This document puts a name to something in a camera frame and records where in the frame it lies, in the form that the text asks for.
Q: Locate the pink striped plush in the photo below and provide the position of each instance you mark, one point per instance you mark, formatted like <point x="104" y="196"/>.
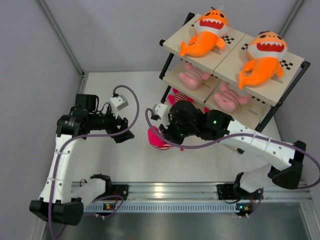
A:
<point x="193" y="76"/>
<point x="229" y="96"/>

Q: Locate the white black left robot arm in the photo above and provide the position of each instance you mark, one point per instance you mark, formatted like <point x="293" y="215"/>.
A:
<point x="57" y="202"/>

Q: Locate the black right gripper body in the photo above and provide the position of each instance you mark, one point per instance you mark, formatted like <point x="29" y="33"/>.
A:
<point x="175" y="131"/>

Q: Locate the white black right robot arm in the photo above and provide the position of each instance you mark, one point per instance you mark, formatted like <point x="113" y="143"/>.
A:
<point x="284" y="161"/>

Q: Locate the orange shark plush back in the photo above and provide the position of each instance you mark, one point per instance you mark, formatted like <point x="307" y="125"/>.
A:
<point x="210" y="29"/>

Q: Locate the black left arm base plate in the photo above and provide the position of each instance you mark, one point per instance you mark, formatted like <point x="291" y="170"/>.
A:
<point x="119" y="189"/>

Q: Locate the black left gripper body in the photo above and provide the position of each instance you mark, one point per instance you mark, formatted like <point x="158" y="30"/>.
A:
<point x="110" y="127"/>

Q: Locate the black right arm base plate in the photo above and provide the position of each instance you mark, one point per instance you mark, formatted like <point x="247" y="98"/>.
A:
<point x="227" y="194"/>

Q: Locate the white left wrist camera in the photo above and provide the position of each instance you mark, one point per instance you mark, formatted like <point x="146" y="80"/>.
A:
<point x="118" y="103"/>

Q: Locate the white plush corner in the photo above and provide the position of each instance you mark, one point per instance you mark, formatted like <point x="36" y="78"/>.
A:
<point x="155" y="141"/>

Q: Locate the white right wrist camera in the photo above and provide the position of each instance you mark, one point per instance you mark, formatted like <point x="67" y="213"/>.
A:
<point x="160" y="112"/>

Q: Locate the orange shark plush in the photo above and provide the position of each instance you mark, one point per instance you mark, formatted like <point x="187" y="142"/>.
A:
<point x="266" y="52"/>
<point x="210" y="29"/>

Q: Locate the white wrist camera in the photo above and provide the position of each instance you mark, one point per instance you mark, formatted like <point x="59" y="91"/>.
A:
<point x="118" y="103"/>
<point x="160" y="112"/>

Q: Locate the white plush glasses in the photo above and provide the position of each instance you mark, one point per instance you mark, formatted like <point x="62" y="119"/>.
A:
<point x="206" y="109"/>
<point x="178" y="96"/>

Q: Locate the aluminium mounting rail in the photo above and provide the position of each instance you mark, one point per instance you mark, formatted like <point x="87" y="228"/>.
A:
<point x="203" y="192"/>

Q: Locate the beige three-tier shelf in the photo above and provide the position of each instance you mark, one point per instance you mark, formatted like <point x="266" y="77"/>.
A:
<point x="224" y="67"/>

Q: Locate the grey slotted cable duct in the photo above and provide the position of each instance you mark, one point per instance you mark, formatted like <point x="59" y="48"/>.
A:
<point x="165" y="207"/>

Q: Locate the orange shark plush front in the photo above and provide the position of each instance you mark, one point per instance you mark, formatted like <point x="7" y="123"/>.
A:
<point x="266" y="52"/>

